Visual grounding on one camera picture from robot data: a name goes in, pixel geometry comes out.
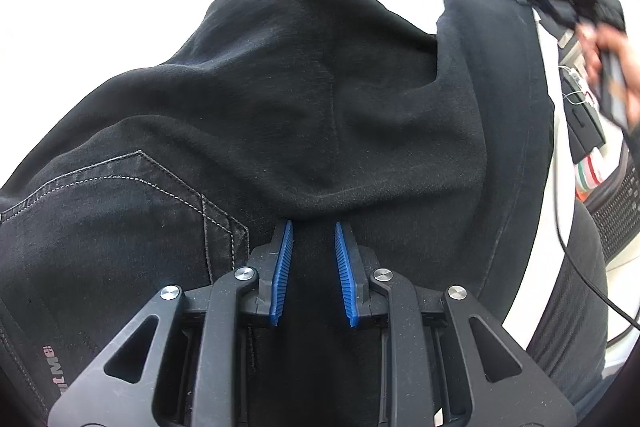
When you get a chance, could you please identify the black denim pants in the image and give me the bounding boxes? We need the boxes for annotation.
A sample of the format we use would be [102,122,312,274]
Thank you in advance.
[1,0,553,426]

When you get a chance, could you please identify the person's right hand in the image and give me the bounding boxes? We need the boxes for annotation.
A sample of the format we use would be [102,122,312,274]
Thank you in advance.
[576,24,640,130]

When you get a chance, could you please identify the colourful striped item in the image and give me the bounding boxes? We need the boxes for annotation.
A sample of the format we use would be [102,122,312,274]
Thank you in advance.
[575,148,605,202]

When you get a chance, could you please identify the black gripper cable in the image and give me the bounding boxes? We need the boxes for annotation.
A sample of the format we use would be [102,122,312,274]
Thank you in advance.
[551,116,640,327]

